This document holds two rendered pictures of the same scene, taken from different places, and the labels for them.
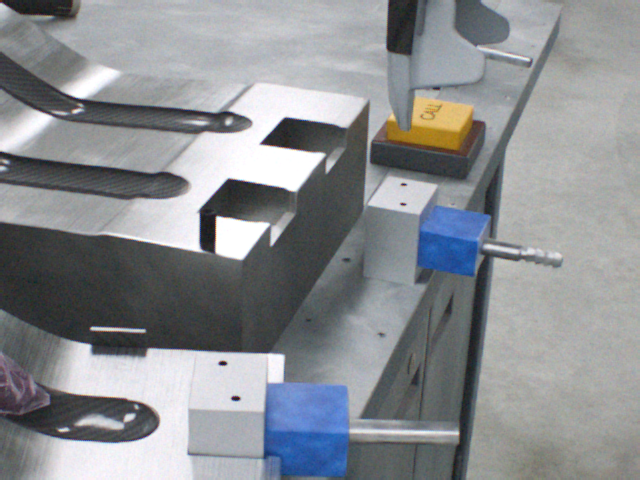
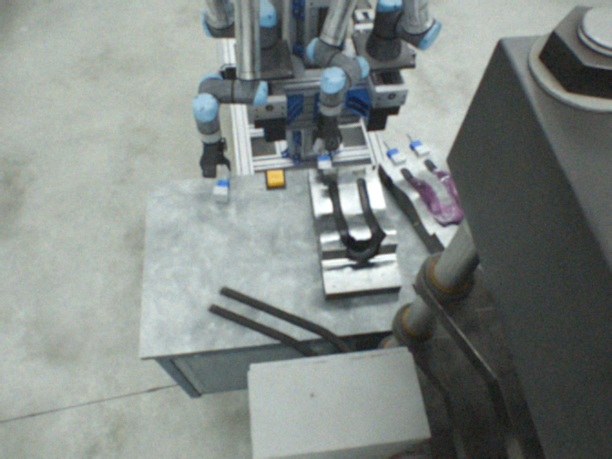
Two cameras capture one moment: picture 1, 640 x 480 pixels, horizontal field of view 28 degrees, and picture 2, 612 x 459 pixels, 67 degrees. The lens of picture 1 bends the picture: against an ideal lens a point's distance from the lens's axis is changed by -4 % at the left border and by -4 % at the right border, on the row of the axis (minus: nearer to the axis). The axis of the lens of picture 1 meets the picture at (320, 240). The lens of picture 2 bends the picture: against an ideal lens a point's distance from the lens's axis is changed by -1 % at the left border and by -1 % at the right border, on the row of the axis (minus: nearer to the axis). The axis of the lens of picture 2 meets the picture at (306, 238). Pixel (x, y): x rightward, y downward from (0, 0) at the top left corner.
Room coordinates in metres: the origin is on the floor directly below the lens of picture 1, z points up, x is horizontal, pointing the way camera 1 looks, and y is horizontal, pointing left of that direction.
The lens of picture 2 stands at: (1.36, 0.97, 2.31)
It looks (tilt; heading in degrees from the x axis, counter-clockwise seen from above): 60 degrees down; 244
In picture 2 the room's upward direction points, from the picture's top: 3 degrees clockwise
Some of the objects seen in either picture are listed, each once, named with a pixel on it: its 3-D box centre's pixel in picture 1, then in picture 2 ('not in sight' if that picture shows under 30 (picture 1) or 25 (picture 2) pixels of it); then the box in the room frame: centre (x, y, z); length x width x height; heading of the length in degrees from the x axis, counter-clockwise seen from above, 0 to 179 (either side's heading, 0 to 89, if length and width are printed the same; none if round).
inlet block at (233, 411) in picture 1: (326, 430); (392, 153); (0.53, -0.01, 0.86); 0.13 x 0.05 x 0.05; 91
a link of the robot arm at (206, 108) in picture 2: not in sight; (206, 113); (1.21, -0.12, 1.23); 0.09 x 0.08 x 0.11; 66
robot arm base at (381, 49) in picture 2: not in sight; (384, 38); (0.40, -0.39, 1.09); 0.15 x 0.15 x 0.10
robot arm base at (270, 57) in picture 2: not in sight; (262, 48); (0.88, -0.51, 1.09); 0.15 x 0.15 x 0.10
